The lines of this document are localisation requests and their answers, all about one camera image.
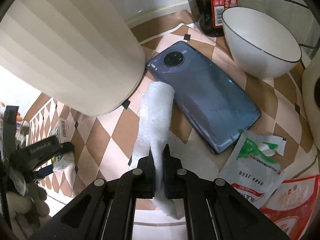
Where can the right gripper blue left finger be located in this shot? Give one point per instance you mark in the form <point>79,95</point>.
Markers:
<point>147,180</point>

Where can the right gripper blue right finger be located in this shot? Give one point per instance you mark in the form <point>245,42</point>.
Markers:
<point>173,184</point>

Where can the red white snack bag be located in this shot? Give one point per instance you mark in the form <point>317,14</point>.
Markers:
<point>292,204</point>

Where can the torn white green packet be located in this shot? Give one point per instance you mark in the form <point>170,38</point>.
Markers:
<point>250,168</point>

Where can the dark blue smartphone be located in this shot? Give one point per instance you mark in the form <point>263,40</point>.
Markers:
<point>215,105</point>

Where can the cream ribbed utensil holder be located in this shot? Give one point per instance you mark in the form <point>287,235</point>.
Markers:
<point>79,52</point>

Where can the white ceramic bowl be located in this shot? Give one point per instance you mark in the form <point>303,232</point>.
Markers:
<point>260,45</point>

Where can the pink white electric kettle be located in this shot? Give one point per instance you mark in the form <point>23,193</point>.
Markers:
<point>310,92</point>

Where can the dark soy sauce bottle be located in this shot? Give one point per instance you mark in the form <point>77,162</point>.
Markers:
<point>207,15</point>

